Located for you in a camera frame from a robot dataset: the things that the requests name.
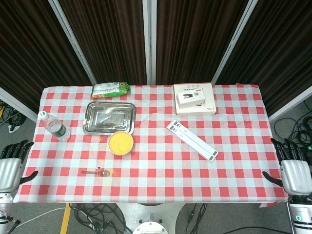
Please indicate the dark curtain divider panel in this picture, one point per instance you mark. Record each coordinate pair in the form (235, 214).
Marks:
(29, 48)
(280, 48)
(109, 36)
(195, 36)

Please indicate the green white snack bag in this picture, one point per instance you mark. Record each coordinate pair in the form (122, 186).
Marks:
(109, 90)

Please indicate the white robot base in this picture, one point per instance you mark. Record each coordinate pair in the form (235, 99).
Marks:
(148, 217)

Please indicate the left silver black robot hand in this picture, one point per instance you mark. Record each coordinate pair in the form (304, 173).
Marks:
(9, 170)

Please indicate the rectangular stainless steel tray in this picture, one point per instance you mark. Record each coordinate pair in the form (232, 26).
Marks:
(109, 118)

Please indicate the large flat white box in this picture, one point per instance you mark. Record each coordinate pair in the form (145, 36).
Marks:
(209, 107)

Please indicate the white folding laptop stand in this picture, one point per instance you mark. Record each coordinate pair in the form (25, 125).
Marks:
(192, 140)

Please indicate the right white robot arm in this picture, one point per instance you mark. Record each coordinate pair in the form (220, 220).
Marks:
(301, 214)

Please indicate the clear plastic water bottle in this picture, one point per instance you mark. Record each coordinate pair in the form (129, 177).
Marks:
(55, 128)

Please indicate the small white stapler box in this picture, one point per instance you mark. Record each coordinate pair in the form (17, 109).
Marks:
(190, 98)

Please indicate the silver spoon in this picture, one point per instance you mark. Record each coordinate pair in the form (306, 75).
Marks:
(102, 172)

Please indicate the orange bowl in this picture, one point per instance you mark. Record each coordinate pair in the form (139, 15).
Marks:
(121, 143)

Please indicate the red white checkered tablecloth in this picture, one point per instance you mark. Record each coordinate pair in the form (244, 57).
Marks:
(158, 180)

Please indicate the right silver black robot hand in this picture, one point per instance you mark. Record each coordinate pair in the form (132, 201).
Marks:
(295, 173)

